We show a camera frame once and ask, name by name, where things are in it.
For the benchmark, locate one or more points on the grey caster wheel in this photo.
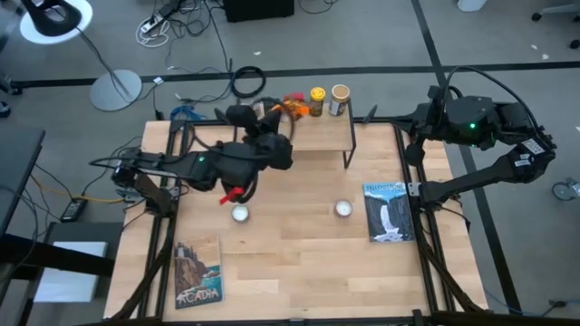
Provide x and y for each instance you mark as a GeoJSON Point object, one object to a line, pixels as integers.
{"type": "Point", "coordinates": [564, 190]}

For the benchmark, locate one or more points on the grey chair base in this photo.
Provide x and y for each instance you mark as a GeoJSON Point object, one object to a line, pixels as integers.
{"type": "Point", "coordinates": [562, 9]}

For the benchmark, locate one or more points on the Yellowstone poster book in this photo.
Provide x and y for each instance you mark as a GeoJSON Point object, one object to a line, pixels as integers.
{"type": "Point", "coordinates": [387, 213]}

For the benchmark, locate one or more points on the floor lamp with round base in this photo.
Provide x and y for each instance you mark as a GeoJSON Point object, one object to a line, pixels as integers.
{"type": "Point", "coordinates": [115, 90]}

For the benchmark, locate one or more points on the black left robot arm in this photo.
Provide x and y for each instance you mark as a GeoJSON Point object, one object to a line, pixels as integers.
{"type": "Point", "coordinates": [181, 165]}

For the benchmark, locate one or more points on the tan-lidded white spice canister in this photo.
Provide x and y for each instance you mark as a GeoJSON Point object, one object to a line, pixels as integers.
{"type": "Point", "coordinates": [340, 93]}

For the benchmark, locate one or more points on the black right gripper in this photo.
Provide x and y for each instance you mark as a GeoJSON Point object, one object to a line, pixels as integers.
{"type": "Point", "coordinates": [432, 120]}

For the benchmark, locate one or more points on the yellow-lidded dark spice jar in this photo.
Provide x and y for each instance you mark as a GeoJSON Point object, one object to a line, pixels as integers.
{"type": "Point", "coordinates": [317, 94]}

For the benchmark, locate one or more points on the black desk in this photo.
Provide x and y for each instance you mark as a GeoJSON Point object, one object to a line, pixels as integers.
{"type": "Point", "coordinates": [18, 172]}

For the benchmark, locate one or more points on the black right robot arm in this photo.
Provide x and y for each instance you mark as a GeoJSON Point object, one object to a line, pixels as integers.
{"type": "Point", "coordinates": [476, 180]}

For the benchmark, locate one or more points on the wooden shelf with black frame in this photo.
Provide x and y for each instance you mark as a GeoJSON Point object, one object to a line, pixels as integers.
{"type": "Point", "coordinates": [326, 136]}

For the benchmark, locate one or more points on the black box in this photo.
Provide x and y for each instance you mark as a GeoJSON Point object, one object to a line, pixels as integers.
{"type": "Point", "coordinates": [258, 10]}

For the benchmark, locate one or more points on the purple patterned candle tin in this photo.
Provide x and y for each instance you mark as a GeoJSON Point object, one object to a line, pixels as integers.
{"type": "Point", "coordinates": [240, 213]}

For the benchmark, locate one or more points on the black power adapter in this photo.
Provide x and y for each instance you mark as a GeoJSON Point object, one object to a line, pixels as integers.
{"type": "Point", "coordinates": [74, 209]}

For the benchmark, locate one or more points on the orange spice pouch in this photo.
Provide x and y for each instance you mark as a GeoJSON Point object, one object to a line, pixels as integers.
{"type": "Point", "coordinates": [296, 109]}

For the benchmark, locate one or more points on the black aluminium table frame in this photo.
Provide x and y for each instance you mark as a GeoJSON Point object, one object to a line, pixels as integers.
{"type": "Point", "coordinates": [418, 318]}

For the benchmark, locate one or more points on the Acadia poster book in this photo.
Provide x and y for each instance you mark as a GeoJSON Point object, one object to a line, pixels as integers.
{"type": "Point", "coordinates": [197, 271]}

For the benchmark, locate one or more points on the white floor object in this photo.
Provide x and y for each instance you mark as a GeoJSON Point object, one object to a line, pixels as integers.
{"type": "Point", "coordinates": [471, 4]}

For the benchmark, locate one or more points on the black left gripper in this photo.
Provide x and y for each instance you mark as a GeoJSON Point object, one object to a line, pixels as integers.
{"type": "Point", "coordinates": [273, 151]}

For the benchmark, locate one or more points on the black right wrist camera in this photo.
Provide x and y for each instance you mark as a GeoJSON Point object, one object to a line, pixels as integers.
{"type": "Point", "coordinates": [414, 156]}

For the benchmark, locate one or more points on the white cabinet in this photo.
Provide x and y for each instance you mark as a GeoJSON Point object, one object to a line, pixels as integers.
{"type": "Point", "coordinates": [68, 271]}

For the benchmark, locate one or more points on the black flat bar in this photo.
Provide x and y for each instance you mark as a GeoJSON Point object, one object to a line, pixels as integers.
{"type": "Point", "coordinates": [54, 256]}

